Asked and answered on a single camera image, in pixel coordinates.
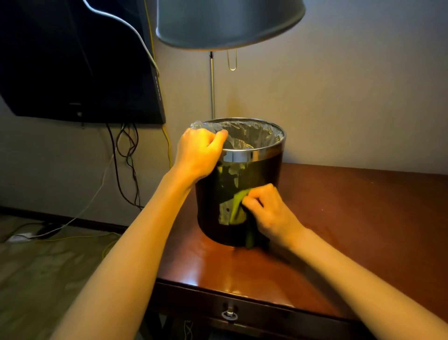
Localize person's right hand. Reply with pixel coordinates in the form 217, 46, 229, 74
241, 183, 305, 249

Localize person's left hand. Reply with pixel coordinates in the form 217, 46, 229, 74
174, 127, 229, 184

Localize green cleaning cloth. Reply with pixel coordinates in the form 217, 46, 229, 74
229, 188, 259, 250

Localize black metal trash bin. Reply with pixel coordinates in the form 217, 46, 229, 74
195, 117, 287, 248

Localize clear plastic bin liner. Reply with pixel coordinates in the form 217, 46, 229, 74
190, 120, 285, 151

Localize person's left forearm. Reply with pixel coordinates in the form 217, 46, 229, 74
50, 171, 195, 340

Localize person's right forearm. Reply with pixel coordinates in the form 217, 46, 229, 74
287, 227, 448, 340

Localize brown wooden table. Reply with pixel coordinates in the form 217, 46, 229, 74
140, 163, 448, 340

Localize grey shade metal lamp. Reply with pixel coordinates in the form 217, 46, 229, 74
155, 0, 306, 120

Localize black television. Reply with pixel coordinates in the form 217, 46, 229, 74
0, 0, 166, 125

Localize black cables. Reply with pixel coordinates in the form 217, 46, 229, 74
105, 123, 144, 211

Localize metal ring drawer pull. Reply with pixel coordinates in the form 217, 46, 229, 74
221, 304, 238, 322

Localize white cable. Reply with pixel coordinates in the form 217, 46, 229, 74
7, 0, 161, 242

